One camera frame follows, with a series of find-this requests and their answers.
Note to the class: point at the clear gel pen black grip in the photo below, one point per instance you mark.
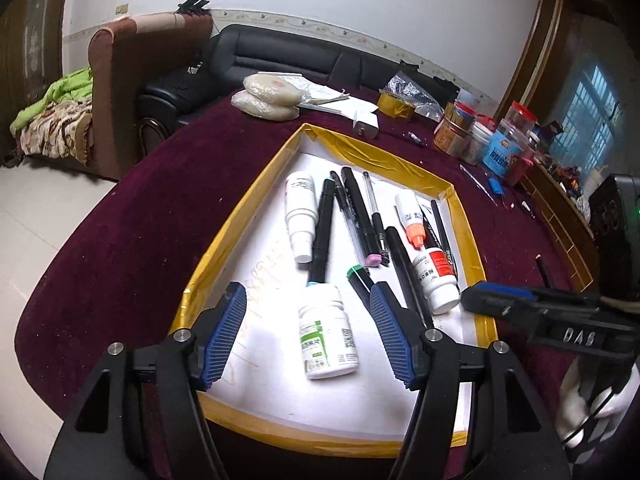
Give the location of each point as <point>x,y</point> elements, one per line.
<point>379,230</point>

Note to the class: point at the black gel pen white print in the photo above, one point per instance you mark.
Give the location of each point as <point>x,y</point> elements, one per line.
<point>444,240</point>

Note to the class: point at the brown armchair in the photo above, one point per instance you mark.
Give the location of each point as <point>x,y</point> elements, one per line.
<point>130,90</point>

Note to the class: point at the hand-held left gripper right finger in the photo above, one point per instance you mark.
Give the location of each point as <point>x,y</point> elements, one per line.
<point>395,340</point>

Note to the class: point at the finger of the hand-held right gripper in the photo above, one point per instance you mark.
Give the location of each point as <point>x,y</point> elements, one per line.
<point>490,306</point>
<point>500,287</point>

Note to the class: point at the clear jar red lid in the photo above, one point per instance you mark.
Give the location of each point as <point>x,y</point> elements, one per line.
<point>520,120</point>

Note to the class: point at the orange label jar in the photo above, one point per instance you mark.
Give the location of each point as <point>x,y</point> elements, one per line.
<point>447,140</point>

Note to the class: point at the small blue lighter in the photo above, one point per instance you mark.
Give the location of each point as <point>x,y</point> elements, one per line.
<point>416,137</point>

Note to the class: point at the white spray bottle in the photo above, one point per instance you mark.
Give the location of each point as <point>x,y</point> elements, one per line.
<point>301,205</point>

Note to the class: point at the black marker teal caps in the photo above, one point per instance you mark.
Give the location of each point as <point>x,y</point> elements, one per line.
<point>322,230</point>

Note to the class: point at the white paper sheet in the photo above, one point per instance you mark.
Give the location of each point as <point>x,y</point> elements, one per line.
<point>360,106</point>

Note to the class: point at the black phone holder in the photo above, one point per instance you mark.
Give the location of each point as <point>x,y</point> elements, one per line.
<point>192,6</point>

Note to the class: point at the stack of papers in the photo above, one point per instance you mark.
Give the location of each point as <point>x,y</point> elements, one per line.
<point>325,96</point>

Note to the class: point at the black leather sofa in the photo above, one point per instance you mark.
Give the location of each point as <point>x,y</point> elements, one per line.
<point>280,55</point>

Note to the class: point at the silver pen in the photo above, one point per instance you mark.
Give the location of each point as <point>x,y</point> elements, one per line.
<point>477,184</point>

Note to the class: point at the clear jar blue cartoon label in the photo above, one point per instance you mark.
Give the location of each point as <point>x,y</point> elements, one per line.
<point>502,155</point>

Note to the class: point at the black marker yellow cap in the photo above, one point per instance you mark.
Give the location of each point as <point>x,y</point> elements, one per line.
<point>405,275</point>

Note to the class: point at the barred window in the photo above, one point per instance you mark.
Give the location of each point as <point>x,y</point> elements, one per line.
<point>595,120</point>

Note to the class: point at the silver foil bag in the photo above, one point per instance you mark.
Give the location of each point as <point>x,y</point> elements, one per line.
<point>415,92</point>

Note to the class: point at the white plastic tub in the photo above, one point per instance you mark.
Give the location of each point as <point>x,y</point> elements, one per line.
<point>479,142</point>

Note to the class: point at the black marker pink caps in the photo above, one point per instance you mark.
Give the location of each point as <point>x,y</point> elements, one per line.
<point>360,210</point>

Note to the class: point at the white bottle green label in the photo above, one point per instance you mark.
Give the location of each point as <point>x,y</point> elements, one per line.
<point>327,335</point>

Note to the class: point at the green blanket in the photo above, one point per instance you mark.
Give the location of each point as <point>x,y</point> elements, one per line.
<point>55,95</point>

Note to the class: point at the gold tin colourful lids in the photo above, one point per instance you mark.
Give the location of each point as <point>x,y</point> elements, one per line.
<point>462,110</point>

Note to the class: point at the yellow tape roll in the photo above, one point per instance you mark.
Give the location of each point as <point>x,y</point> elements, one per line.
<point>395,107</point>

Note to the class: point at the black gel pen clear cap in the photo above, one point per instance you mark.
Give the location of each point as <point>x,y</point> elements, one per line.
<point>345,205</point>

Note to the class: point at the wooden brick-pattern partition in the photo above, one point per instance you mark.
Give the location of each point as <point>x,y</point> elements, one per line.
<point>565,220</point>

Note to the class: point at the white bottle orange cap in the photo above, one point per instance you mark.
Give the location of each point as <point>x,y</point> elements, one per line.
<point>410,217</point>

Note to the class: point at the wooden door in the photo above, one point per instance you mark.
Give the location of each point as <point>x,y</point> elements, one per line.
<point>30,10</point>

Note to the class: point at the floral blanket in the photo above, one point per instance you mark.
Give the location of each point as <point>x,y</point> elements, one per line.
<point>55,132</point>

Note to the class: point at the white bottle red label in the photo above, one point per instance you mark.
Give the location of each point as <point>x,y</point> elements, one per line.
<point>435,280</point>

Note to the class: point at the white power adapter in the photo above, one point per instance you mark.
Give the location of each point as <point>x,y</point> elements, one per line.
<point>366,125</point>

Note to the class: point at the black marker green cap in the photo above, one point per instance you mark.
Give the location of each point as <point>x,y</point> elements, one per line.
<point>357,280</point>

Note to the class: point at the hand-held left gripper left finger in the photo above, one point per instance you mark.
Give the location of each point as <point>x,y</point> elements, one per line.
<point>225,330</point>

